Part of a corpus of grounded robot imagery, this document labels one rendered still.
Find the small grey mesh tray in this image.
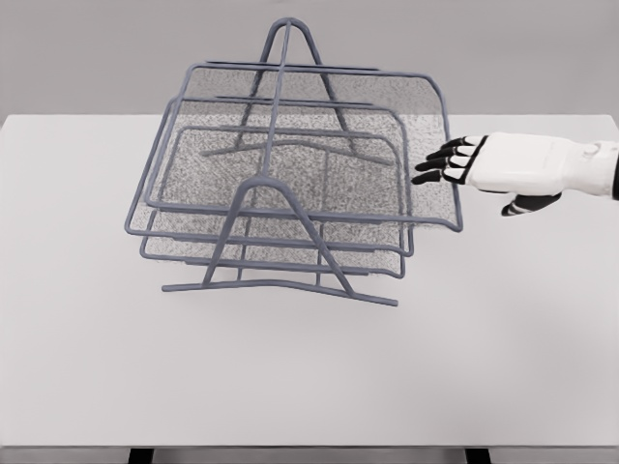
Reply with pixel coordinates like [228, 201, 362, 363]
[138, 124, 408, 281]

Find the medium grey mesh tray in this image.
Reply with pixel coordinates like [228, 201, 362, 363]
[122, 95, 418, 258]

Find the grey wire rack frame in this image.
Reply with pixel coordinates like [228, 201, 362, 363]
[161, 16, 400, 308]

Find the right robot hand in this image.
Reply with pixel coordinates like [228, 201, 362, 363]
[411, 132, 573, 218]

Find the large grey mesh tray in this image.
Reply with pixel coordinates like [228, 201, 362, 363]
[144, 62, 467, 234]

